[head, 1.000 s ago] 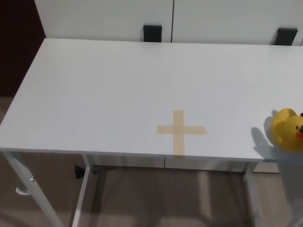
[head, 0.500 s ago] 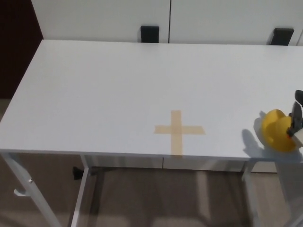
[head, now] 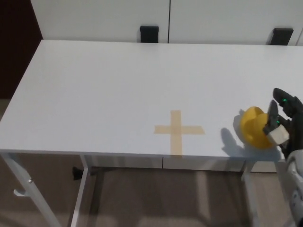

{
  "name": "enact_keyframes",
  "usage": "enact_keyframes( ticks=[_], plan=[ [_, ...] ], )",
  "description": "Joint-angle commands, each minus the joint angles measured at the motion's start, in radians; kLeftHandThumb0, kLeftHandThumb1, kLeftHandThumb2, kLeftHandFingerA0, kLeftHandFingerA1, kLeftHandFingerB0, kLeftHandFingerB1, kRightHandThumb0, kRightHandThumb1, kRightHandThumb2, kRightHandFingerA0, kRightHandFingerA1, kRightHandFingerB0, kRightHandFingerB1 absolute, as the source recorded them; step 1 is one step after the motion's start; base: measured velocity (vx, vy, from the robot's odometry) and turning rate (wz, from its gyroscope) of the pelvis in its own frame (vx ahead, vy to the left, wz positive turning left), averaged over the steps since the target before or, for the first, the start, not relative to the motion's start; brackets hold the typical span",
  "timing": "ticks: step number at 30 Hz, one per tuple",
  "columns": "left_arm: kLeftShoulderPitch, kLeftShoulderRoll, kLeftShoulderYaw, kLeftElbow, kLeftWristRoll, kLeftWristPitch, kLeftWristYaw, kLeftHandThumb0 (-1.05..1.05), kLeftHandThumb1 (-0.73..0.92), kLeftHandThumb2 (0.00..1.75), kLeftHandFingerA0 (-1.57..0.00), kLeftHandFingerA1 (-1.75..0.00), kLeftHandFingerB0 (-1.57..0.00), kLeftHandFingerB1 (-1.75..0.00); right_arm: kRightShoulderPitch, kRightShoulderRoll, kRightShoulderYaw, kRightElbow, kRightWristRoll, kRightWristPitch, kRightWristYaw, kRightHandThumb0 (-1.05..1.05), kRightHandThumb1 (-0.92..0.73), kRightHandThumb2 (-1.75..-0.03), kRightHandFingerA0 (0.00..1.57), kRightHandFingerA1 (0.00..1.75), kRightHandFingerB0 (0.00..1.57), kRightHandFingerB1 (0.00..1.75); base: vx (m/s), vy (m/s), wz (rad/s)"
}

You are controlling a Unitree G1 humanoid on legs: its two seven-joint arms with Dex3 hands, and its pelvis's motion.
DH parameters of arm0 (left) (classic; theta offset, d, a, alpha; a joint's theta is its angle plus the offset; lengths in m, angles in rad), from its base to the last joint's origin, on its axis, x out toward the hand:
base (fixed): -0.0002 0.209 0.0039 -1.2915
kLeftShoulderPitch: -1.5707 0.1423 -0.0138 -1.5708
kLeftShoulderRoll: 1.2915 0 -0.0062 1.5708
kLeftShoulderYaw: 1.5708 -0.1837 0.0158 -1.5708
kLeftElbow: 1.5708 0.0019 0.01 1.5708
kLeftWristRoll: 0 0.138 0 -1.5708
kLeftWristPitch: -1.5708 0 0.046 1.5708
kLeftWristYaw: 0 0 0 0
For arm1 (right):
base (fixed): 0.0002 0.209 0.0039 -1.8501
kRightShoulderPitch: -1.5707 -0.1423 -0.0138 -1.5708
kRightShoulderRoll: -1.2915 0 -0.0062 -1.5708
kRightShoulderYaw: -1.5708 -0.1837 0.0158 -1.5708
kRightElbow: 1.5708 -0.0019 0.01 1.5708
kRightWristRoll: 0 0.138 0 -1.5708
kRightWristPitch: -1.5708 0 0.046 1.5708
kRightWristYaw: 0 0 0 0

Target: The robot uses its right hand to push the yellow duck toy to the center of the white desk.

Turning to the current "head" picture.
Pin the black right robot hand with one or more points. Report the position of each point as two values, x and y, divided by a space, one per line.
296 123

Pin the yellow rubber duck toy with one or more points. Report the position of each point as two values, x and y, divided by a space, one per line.
252 128

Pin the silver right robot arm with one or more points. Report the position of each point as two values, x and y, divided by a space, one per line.
297 189

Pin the white desk leg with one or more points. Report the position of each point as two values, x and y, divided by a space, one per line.
22 179
80 196
248 189

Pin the small black floor object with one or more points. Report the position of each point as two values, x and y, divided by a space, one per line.
77 173

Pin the white leg hook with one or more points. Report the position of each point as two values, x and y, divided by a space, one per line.
20 194

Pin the dark maroon panel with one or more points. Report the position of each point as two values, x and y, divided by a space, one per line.
15 47

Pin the black bracket right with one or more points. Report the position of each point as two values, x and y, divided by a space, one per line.
281 36

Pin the black bracket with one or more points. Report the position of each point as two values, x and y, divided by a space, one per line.
281 36
149 34

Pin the black bracket left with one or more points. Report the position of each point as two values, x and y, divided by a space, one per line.
149 34

